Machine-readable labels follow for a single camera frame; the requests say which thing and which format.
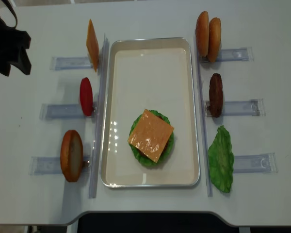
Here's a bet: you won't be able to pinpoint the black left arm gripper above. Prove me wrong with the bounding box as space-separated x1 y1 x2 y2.
0 17 32 77

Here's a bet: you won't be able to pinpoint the orange cheese slice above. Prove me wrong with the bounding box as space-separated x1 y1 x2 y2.
128 109 174 163
86 19 99 72

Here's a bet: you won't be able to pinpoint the red tomato slice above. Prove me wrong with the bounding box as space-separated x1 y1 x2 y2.
80 77 93 117

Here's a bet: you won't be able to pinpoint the bread bun slice left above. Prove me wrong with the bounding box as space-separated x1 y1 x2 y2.
60 130 83 182

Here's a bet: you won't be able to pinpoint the brown meat patty on tray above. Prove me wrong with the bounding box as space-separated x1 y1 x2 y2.
134 111 174 164

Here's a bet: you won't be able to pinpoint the green lettuce leaf on tray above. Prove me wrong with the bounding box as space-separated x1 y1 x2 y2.
129 110 174 167

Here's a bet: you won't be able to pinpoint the bread bun far right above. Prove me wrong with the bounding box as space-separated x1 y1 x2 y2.
195 11 209 57

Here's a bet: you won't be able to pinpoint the brown meat patty standing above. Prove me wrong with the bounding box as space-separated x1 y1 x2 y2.
209 73 223 117

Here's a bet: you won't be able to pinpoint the bread bun near right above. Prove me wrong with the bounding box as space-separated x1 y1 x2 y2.
207 17 221 63

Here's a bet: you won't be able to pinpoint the green lettuce leaf standing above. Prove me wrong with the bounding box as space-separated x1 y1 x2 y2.
208 125 234 193

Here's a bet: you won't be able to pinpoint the clear long strip left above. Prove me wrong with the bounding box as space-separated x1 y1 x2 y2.
89 34 110 199

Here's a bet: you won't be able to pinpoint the clear long strip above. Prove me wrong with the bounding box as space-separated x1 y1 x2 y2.
194 39 213 197
89 34 110 199

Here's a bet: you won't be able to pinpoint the white metal tray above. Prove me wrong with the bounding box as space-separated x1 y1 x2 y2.
98 37 200 188

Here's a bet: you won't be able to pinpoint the clear long strip right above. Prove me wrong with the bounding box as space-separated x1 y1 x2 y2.
194 39 213 197

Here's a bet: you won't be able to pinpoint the clear holder rail cheese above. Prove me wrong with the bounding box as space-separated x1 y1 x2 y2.
50 57 93 70

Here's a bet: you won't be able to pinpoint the clear holder rail tomato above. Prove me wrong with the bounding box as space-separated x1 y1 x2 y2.
39 104 88 120

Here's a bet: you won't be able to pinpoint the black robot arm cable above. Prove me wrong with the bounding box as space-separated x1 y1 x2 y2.
0 0 18 29

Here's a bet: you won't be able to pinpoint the clear holder rail left bun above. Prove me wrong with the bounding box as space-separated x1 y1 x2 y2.
29 156 91 176

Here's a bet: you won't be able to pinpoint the clear holder rail right buns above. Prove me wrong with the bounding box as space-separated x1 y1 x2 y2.
200 47 254 64

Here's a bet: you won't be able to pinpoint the clear holder rail patty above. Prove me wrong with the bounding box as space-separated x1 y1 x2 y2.
220 99 266 116

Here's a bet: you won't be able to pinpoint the clear holder rail lettuce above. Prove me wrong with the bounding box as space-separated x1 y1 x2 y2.
233 153 278 174

